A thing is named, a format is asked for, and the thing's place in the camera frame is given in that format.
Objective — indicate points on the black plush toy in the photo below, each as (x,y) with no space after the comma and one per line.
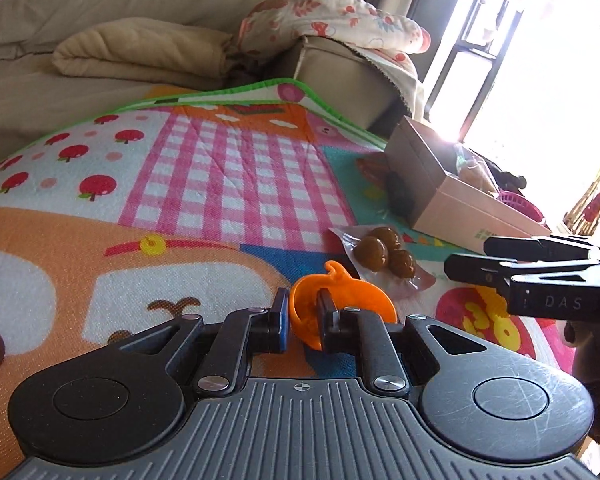
(507,177)

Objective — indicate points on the floral quilt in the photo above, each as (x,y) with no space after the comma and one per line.
(330,10)

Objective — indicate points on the bread bun plastic packet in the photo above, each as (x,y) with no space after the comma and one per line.
(475,172)

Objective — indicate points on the black window frame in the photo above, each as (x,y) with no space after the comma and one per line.
(475,35)

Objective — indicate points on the pink toy basket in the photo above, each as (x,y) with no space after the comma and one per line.
(522,205)

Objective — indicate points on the grey sofa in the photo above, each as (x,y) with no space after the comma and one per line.
(30,95)

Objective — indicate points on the potted plant with red ornaments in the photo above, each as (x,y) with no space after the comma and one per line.
(597,200)

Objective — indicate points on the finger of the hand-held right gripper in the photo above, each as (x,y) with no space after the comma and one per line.
(525,247)
(480,269)

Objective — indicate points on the orange plastic cup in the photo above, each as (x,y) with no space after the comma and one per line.
(360,295)

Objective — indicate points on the pink cardboard box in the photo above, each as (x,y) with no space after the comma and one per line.
(450,215)

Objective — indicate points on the chestnut plastic packet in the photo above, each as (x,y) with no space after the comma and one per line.
(375,250)

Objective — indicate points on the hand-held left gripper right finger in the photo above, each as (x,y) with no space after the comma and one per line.
(325,312)

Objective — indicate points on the beige armchair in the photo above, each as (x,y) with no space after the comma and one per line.
(340,80)

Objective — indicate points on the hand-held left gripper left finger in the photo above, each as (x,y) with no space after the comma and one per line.
(281,320)

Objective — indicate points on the folded beige blanket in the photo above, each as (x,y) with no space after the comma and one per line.
(130,50)

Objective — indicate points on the colourful printed play mat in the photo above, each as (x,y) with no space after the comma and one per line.
(205,175)

